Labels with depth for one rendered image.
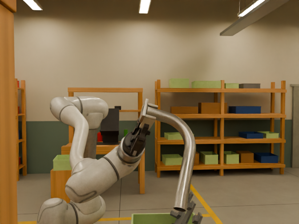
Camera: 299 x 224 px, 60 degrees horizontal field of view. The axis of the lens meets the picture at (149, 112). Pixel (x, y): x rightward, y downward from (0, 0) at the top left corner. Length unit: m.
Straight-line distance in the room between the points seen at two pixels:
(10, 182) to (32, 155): 6.29
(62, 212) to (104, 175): 0.65
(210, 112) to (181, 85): 0.92
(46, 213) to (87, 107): 0.58
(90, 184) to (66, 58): 5.76
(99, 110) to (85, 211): 0.57
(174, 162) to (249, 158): 1.78
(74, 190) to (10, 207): 0.40
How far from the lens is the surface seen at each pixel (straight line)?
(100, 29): 6.58
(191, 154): 0.67
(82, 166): 0.94
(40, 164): 6.79
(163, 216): 1.84
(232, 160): 6.41
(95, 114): 1.45
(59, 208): 1.52
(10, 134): 0.51
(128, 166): 0.95
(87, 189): 0.91
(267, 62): 7.34
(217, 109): 6.16
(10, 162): 0.52
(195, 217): 1.36
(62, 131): 6.53
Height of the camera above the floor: 1.69
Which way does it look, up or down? 2 degrees down
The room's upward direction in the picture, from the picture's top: straight up
